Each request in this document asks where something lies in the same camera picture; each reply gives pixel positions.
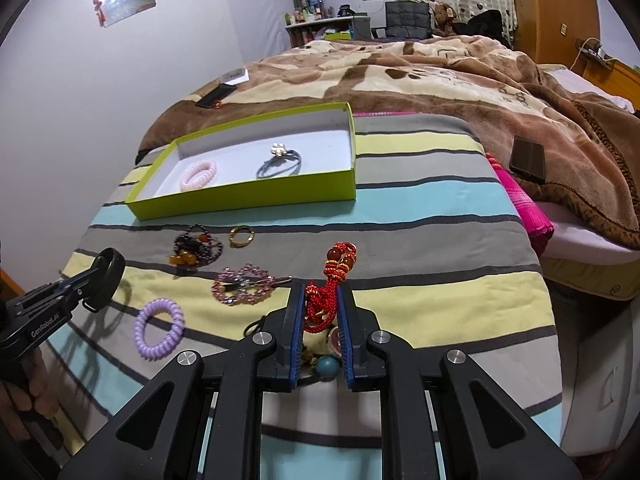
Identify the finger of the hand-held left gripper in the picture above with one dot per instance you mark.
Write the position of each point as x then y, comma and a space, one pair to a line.
50, 305
75, 280

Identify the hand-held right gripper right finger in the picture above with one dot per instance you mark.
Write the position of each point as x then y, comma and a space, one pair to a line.
345, 330

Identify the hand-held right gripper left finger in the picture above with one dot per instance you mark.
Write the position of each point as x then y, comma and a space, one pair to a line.
298, 330

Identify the red beaded knot ornament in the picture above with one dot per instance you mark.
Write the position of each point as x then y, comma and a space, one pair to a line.
322, 300

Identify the black fitness band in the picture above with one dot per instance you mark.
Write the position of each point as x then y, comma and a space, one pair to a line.
112, 265

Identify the pink rhinestone hair clip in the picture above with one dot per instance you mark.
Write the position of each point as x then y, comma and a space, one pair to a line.
225, 285

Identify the lime green cardboard box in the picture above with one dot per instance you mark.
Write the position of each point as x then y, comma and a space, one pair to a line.
310, 135

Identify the person's left hand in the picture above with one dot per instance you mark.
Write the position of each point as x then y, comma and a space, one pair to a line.
35, 380

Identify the pink cloth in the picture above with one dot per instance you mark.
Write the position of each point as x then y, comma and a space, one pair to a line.
530, 215

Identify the black phone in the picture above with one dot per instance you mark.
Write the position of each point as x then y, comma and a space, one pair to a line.
215, 95

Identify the dark brown phone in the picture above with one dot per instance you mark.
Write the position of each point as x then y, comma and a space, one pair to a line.
527, 160

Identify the grey bed base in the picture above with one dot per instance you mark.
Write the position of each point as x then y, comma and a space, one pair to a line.
595, 360

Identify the small white box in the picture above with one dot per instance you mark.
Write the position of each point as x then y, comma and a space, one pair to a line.
235, 76

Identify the brown patterned blanket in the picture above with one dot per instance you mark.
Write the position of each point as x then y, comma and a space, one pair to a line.
400, 75

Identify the grey desk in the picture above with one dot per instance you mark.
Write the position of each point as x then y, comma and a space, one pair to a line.
345, 22

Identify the black desk device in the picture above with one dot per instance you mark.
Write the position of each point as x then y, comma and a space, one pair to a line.
345, 10

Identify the row of bottles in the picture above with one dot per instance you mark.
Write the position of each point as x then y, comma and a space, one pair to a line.
305, 10

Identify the brown teddy bear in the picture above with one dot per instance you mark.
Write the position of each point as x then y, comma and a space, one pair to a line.
443, 17

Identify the black clothes pile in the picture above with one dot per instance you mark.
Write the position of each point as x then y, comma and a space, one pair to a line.
482, 25

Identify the wooden headboard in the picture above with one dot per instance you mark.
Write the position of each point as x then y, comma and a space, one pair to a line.
622, 80

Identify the power strip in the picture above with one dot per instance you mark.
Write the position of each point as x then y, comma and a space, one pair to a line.
597, 52

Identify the red hanging wall ornament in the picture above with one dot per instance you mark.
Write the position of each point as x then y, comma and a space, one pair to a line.
100, 12

